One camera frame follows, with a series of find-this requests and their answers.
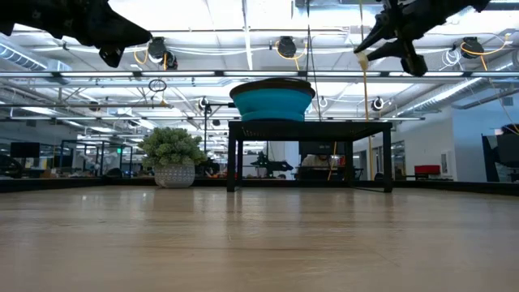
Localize yellow hanging cable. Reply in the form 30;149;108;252
358;0;375;181

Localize black ceiling cable reel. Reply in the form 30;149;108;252
277;35;299;59
146;36;179;71
461;36;486;60

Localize black hanging cable with loop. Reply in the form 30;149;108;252
304;0;324;122

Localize black monitor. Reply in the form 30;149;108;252
298;140;354;156
10;141;41;159

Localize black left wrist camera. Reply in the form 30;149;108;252
98;44;126;69

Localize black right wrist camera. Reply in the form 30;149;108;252
400;51;429;78

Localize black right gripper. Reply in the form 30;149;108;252
354;0;451;62

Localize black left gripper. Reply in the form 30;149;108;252
44;0;153;47

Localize red topped black stand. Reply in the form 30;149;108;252
413;164;442;178

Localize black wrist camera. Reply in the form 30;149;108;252
98;44;126;69
400;51;429;78

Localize person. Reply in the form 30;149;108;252
300;153;338;170

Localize black perforated metal shelf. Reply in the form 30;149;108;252
225;119;394;194

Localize blue collapsible bowl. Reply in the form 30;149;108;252
229;76;317;122

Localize green succulent in white pot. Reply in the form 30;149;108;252
137;126;208;190

